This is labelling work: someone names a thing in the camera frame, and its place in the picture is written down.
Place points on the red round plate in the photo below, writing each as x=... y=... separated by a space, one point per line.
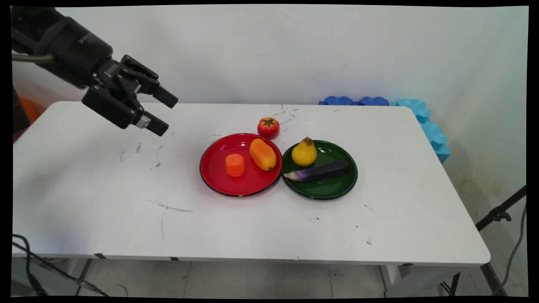
x=241 y=165

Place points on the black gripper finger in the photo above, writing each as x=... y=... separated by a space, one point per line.
x=139 y=78
x=122 y=111

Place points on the orange toy persimmon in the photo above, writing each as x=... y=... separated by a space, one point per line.
x=235 y=165

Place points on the dark green round plate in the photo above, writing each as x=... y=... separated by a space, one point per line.
x=326 y=183

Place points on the dark object behind table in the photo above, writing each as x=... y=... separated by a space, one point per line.
x=20 y=111

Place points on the light blue foam mat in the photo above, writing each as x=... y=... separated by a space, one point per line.
x=433 y=134

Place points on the black tripod stand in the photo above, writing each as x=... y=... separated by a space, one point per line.
x=499 y=214

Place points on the black table leg frame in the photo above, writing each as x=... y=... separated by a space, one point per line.
x=83 y=275
x=490 y=277

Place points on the yellow toy pear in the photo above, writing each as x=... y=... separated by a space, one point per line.
x=304 y=153

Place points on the purple toy eggplant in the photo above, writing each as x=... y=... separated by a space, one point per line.
x=322 y=171

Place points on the red toy tomato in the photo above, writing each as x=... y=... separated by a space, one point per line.
x=268 y=127

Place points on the orange object behind table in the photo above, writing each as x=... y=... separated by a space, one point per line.
x=31 y=108

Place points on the orange toy mango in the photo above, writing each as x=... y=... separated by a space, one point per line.
x=262 y=155

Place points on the dark blue foam mat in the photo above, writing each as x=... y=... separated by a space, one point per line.
x=338 y=100
x=373 y=101

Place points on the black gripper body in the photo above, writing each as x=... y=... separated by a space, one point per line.
x=78 y=52

